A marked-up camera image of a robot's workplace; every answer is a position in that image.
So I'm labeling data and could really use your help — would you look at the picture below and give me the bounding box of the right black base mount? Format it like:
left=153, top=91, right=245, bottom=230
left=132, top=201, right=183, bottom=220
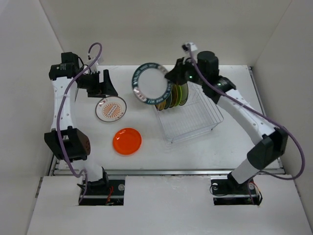
left=209, top=178, right=263, bottom=206

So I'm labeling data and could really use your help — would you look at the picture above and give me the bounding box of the lime green plate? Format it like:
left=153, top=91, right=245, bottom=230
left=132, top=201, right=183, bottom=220
left=179, top=83, right=189, bottom=106

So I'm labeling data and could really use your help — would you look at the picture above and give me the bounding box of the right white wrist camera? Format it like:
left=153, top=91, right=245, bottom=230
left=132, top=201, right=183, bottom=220
left=181, top=42, right=198, bottom=59

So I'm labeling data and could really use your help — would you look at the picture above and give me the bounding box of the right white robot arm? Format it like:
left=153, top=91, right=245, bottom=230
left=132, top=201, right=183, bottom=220
left=165, top=51, right=288, bottom=193

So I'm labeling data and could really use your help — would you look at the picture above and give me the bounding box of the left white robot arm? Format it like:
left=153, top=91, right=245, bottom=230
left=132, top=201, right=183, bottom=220
left=44, top=52, right=118, bottom=194

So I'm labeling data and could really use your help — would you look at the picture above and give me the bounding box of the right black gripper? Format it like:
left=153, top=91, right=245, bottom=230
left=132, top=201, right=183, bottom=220
left=164, top=57, right=206, bottom=86

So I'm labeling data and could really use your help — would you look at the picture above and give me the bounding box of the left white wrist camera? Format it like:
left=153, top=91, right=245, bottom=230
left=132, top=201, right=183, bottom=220
left=85, top=56, right=103, bottom=74

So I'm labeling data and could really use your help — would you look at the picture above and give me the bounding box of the white wire dish rack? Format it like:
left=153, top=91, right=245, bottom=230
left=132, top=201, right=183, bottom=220
left=155, top=83, right=224, bottom=144

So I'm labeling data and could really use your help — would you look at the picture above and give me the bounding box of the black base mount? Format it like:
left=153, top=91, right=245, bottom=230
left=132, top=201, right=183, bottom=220
left=209, top=178, right=263, bottom=206
left=77, top=179, right=125, bottom=206

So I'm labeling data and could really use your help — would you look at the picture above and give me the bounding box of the aluminium rail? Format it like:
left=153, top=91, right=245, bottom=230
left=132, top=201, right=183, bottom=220
left=48, top=168, right=286, bottom=177

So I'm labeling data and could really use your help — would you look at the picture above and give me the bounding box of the white plate orange sunburst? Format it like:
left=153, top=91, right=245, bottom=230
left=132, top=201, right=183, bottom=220
left=95, top=96, right=127, bottom=122

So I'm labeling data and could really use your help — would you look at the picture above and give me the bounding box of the brown patterned plate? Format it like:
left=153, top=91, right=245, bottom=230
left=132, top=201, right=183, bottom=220
left=170, top=84, right=182, bottom=108

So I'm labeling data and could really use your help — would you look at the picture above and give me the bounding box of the dark green plate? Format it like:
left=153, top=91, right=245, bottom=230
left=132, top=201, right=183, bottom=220
left=164, top=97, right=172, bottom=110

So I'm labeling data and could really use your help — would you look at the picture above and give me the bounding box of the white plate dark-blue rim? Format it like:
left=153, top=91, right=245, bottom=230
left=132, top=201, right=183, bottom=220
left=132, top=62, right=172, bottom=105

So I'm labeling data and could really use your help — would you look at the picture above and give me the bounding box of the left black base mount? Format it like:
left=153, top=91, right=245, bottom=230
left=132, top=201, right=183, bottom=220
left=77, top=179, right=125, bottom=206

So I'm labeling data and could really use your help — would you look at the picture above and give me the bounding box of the orange plastic plate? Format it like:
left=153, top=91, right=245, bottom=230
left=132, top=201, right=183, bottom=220
left=112, top=128, right=142, bottom=156

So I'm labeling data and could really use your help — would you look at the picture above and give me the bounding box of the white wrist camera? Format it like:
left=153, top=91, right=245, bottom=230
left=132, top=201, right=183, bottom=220
left=85, top=56, right=103, bottom=74
left=181, top=42, right=198, bottom=59

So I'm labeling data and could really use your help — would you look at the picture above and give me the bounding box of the yellow brown front plate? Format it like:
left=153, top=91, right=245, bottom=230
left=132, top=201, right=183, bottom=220
left=156, top=101, right=166, bottom=111

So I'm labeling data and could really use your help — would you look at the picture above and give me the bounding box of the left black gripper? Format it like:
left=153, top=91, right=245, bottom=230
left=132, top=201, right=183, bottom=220
left=77, top=70, right=117, bottom=97

